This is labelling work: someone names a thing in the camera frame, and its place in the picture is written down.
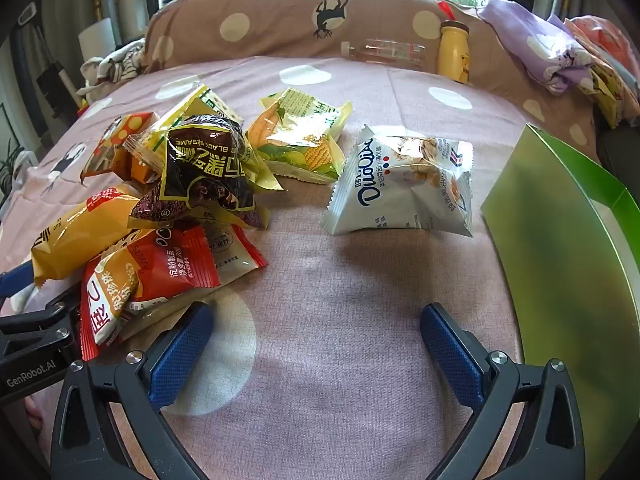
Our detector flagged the white Diovo snack bag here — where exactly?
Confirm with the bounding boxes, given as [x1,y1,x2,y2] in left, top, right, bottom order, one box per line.
[321,126,474,236]

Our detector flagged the orange mushroom snack bag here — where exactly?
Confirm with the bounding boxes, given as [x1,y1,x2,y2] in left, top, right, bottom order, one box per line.
[79,112,158,184]

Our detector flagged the purple folded cloth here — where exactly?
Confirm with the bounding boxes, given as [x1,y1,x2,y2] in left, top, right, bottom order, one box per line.
[477,0,594,96]

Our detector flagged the brown polka dot bolster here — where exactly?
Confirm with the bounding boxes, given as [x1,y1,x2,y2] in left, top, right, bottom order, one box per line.
[143,0,597,157]

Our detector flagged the white black crumpled cloth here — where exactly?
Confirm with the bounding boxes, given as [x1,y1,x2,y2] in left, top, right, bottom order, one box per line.
[76,38,145,104]

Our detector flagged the green cardboard box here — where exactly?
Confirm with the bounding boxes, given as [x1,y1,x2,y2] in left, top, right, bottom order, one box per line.
[480,124,639,479]

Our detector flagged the black sesame snack bag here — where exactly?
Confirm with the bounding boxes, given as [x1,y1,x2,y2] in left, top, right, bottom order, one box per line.
[128,114,269,229]

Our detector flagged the red orange snack bag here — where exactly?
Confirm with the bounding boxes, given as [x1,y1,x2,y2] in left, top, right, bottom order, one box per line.
[79,224,220,361]

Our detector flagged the yellow patterned cloth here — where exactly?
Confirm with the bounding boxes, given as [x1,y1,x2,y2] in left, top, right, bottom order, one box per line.
[589,63,626,128]

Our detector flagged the yellow bottle red strap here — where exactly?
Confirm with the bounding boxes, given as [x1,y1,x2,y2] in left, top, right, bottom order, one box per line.
[435,0,472,85]

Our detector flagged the pink orange folded cloth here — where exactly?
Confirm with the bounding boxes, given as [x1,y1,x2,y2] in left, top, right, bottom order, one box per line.
[564,15,639,101]

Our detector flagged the yellow green corn snack bag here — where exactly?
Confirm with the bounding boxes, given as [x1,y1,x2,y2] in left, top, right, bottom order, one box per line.
[247,88,352,184]

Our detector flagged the white blue cracker bag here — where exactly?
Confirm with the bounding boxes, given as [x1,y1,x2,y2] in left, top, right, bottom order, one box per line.
[117,223,267,341]

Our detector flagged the yellow rice cracker bag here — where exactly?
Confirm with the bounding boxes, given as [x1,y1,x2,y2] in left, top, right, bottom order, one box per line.
[30,185,139,288]

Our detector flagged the pink polka dot sheet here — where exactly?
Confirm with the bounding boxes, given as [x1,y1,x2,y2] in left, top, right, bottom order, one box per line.
[1,58,527,479]

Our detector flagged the grey sofa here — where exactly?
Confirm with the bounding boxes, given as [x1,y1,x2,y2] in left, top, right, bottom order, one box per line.
[597,122,640,203]

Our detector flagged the clear plastic water bottle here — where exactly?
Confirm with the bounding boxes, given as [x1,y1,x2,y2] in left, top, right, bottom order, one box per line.
[341,39,427,70]

